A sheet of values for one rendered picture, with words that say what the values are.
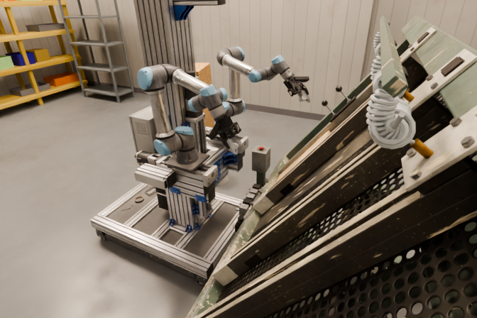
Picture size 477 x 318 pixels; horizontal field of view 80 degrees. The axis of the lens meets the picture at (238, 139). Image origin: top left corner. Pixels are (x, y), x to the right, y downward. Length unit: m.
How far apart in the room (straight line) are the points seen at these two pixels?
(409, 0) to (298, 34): 1.57
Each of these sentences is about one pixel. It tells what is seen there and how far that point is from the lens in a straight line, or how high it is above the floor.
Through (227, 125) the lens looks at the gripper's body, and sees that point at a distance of 1.38.
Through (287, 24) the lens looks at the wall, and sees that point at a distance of 5.15.
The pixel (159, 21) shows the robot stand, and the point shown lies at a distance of 1.96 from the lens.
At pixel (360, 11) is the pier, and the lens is 4.64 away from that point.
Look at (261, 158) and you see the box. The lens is 2.26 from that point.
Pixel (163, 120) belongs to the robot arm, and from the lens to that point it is 1.76.
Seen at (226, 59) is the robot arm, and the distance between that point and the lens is 2.08.
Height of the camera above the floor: 2.02
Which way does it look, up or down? 26 degrees down
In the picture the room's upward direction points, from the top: 2 degrees counter-clockwise
